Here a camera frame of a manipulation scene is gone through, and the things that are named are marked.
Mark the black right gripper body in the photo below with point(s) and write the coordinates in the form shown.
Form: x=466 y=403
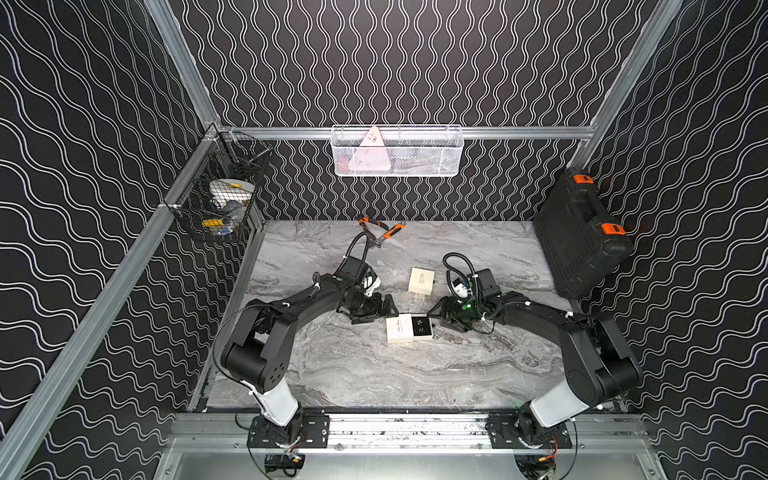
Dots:
x=460 y=313

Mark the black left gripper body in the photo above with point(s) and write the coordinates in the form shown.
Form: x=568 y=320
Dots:
x=372 y=306

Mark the cream jewelry box sleeve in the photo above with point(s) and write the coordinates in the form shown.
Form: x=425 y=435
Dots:
x=421 y=281

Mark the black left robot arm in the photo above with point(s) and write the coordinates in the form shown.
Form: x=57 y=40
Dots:
x=258 y=351

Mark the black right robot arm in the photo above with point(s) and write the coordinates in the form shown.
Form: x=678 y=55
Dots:
x=598 y=363

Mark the orange black pliers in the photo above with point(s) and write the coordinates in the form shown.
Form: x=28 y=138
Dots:
x=367 y=223

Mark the black plastic tool case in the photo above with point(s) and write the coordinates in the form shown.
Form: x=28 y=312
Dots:
x=581 y=242

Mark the pink triangular card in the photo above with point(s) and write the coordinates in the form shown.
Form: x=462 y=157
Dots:
x=371 y=156

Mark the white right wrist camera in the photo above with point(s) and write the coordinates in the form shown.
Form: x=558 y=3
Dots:
x=461 y=289

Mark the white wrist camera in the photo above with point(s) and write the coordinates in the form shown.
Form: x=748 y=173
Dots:
x=370 y=282
x=461 y=289

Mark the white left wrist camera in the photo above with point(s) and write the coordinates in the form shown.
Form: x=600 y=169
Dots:
x=370 y=282

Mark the orange handled adjustable wrench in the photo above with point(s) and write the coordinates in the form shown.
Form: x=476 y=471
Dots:
x=390 y=231

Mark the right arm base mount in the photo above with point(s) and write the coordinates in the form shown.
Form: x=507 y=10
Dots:
x=522 y=432

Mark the aluminium front rail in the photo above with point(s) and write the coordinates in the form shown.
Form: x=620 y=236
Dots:
x=443 y=433

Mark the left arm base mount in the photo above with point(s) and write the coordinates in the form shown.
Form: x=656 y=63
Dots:
x=303 y=431

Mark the white wire wall basket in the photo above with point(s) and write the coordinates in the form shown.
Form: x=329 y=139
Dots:
x=414 y=150

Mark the black wire corner basket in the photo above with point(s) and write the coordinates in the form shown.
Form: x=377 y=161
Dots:
x=220 y=203

